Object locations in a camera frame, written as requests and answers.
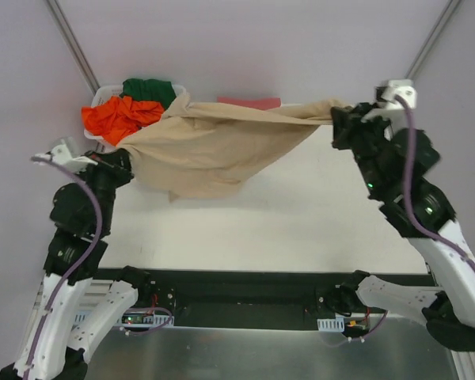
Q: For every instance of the white plastic basket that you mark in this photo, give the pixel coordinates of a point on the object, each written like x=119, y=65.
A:
x=104, y=93

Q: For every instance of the pink folded t shirt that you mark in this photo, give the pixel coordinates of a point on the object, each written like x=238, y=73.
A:
x=261, y=104

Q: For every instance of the white cable duct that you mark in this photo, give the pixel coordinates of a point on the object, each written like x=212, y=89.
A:
x=145, y=321
x=331, y=325

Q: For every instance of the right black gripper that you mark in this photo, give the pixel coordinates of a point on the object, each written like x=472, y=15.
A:
x=349, y=129

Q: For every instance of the right white cable duct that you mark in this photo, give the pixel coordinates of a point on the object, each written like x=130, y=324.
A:
x=331, y=325

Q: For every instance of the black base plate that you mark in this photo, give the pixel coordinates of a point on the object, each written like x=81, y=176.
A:
x=252, y=300

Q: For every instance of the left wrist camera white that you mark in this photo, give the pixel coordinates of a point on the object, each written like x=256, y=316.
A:
x=65, y=153

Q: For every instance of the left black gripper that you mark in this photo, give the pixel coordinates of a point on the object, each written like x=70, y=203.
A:
x=116, y=163

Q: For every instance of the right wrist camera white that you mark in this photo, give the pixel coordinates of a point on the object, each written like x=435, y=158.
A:
x=386, y=104

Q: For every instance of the green t shirt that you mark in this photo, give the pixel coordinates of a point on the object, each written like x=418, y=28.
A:
x=149, y=90

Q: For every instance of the orange t shirt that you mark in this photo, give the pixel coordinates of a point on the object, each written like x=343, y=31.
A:
x=120, y=117

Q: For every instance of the left aluminium frame post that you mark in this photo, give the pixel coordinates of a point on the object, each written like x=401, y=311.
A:
x=62, y=23

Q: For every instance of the aluminium frame post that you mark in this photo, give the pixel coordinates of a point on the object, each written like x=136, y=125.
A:
x=442, y=22
x=62, y=23

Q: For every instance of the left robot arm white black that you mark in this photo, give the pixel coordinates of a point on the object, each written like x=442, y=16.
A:
x=82, y=214

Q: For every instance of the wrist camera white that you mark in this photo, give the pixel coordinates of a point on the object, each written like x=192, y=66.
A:
x=65, y=153
x=386, y=104

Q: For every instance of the left white cable duct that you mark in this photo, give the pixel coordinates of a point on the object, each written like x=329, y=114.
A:
x=145, y=321

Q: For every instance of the beige t shirt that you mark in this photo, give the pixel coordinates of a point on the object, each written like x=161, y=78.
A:
x=208, y=150

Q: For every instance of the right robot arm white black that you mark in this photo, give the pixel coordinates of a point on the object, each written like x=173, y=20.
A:
x=394, y=170

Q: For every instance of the right aluminium frame post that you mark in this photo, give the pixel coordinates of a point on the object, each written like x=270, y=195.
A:
x=442, y=22

